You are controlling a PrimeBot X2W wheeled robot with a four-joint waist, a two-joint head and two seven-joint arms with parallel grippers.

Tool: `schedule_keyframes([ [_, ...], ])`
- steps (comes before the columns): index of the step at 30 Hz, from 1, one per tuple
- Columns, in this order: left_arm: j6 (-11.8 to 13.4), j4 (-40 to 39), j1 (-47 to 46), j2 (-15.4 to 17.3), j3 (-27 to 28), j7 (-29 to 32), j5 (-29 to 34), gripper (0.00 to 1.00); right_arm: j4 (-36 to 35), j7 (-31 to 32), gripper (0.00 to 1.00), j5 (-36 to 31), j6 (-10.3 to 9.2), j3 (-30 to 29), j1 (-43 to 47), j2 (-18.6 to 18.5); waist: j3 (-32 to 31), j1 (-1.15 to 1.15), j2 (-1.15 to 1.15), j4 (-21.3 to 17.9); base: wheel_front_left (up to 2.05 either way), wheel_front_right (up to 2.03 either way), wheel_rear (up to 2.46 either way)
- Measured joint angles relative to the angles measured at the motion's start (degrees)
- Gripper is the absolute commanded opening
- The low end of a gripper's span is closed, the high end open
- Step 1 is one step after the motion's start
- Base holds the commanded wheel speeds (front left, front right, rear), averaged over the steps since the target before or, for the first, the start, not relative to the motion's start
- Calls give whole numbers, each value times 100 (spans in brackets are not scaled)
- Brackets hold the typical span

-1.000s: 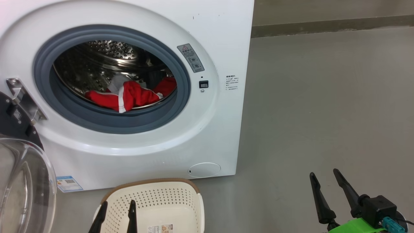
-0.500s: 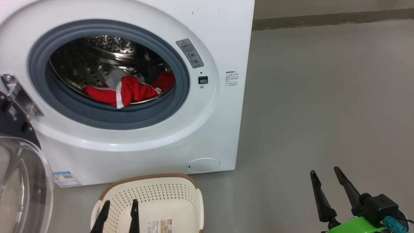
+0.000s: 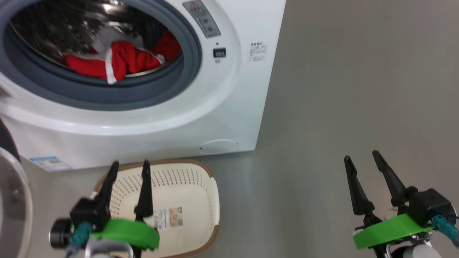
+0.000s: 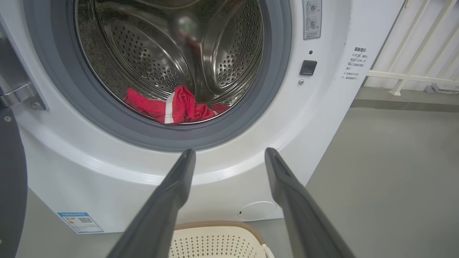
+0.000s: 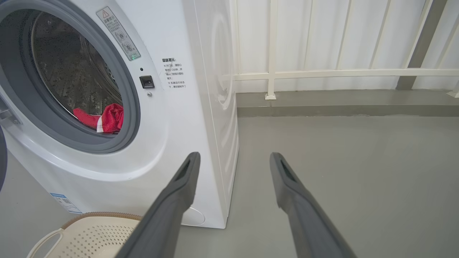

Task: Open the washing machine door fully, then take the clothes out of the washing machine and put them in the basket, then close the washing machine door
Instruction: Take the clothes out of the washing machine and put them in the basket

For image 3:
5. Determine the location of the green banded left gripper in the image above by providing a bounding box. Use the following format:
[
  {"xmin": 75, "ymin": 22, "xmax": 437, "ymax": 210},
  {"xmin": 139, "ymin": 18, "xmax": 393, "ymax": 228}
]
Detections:
[{"xmin": 90, "ymin": 160, "xmax": 160, "ymax": 250}]

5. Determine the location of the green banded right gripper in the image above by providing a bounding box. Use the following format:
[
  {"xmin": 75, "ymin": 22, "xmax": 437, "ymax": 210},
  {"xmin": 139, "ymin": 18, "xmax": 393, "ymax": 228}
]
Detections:
[{"xmin": 344, "ymin": 150, "xmax": 432, "ymax": 250}]

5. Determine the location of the round dark washing machine door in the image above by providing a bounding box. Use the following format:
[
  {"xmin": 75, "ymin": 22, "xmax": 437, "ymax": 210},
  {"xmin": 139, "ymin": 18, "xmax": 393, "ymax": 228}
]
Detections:
[{"xmin": 0, "ymin": 118, "xmax": 33, "ymax": 258}]

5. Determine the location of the red and white garment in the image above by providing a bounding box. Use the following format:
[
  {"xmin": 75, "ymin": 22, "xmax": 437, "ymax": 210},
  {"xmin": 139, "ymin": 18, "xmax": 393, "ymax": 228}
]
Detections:
[{"xmin": 64, "ymin": 27, "xmax": 181, "ymax": 85}]

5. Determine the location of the basket product label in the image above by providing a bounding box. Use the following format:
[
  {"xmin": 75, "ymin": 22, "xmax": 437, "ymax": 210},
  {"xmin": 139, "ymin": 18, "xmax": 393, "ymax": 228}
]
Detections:
[{"xmin": 153, "ymin": 207, "xmax": 183, "ymax": 230}]

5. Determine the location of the cream perforated laundry basket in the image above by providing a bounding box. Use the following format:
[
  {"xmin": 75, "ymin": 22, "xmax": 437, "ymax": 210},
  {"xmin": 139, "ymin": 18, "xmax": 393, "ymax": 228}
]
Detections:
[{"xmin": 94, "ymin": 159, "xmax": 220, "ymax": 258}]

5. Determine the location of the white washing machine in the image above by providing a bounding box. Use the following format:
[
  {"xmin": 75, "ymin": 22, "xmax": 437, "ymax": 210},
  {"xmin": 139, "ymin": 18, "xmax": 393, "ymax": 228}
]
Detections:
[{"xmin": 0, "ymin": 0, "xmax": 287, "ymax": 172}]

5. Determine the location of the blue energy label sticker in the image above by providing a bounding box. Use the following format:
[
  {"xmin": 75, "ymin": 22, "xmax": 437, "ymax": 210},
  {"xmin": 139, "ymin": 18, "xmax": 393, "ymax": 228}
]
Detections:
[{"xmin": 29, "ymin": 156, "xmax": 72, "ymax": 172}]

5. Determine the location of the oval white filter cover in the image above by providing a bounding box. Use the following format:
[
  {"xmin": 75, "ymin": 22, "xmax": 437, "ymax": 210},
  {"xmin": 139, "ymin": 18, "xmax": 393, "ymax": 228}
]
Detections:
[{"xmin": 200, "ymin": 140, "xmax": 239, "ymax": 154}]

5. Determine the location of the printed text notice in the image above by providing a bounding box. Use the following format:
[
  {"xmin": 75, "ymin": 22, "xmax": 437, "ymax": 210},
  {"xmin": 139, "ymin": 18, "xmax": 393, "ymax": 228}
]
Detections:
[{"xmin": 249, "ymin": 42, "xmax": 268, "ymax": 62}]

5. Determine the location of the teal left camera cable connector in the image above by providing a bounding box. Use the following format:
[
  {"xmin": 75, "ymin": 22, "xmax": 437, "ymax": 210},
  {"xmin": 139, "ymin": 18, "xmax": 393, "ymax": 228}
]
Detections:
[{"xmin": 68, "ymin": 222, "xmax": 92, "ymax": 251}]

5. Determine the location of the teal camera cable connector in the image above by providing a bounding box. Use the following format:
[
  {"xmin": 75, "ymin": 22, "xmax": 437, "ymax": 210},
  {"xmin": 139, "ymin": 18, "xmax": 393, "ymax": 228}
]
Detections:
[
  {"xmin": 68, "ymin": 222, "xmax": 92, "ymax": 251},
  {"xmin": 431, "ymin": 215, "xmax": 459, "ymax": 248}
]

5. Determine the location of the teal right camera cable connector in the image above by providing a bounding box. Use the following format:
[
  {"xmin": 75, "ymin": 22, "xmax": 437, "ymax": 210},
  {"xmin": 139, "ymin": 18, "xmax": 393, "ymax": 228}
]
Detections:
[{"xmin": 431, "ymin": 215, "xmax": 459, "ymax": 248}]

